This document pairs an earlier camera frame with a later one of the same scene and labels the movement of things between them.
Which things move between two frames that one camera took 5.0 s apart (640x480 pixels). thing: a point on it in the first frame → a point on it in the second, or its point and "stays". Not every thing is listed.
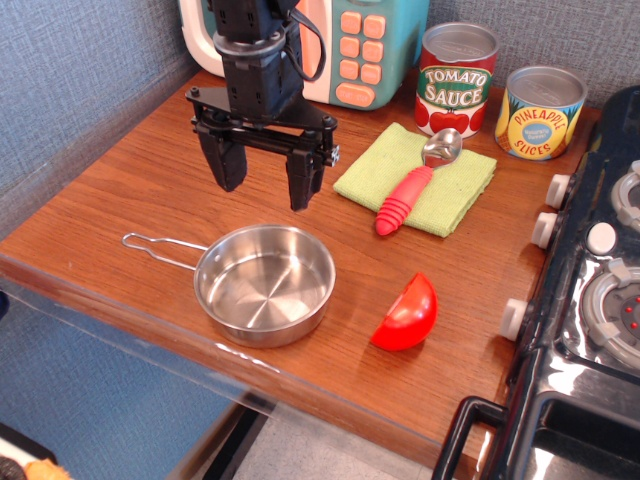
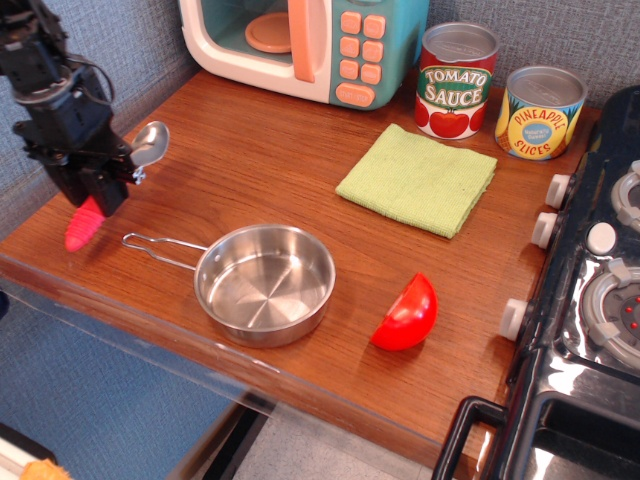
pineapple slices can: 540,112 stays
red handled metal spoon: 441,148 → 89,216
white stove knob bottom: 512,317 stays
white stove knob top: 556,190 stays
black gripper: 262,96 → 78,128
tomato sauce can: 456,76 stays
